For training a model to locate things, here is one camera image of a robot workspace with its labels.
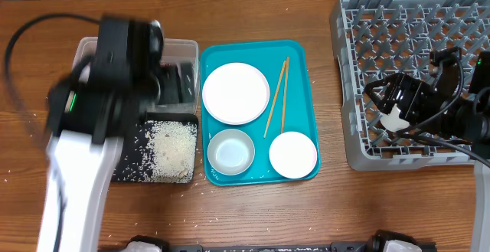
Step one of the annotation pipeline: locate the white cup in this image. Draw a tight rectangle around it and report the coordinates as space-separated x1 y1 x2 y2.
380 104 410 132

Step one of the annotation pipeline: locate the large white plate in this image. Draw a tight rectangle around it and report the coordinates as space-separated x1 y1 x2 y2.
202 63 270 126

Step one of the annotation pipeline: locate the pile of rice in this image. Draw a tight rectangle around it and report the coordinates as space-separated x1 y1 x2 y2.
114 119 198 184

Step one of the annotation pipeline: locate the grey bowl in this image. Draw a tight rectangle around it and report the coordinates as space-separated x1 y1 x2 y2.
207 129 255 175

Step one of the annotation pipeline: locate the wooden chopstick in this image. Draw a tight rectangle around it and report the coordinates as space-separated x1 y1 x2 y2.
281 56 289 133
263 61 286 138

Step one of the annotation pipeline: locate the small pink plate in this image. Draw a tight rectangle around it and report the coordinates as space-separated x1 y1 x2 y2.
269 132 318 179

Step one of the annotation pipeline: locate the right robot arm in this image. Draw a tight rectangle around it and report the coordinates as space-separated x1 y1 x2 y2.
364 47 489 251

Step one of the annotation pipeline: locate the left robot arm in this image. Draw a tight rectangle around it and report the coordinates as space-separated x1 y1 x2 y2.
37 16 198 251

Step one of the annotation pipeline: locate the grey dishwasher rack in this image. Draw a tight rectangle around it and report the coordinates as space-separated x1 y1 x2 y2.
330 0 489 171

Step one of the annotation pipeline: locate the clear plastic bin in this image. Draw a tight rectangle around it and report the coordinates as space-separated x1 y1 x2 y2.
72 37 199 116

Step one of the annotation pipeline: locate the black plastic tray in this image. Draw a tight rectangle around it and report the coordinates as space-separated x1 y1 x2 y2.
110 112 200 185

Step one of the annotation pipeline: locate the teal serving tray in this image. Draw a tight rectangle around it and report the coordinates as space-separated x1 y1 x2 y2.
200 39 322 187

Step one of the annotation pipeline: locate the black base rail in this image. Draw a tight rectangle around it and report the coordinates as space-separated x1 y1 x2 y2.
97 229 437 252

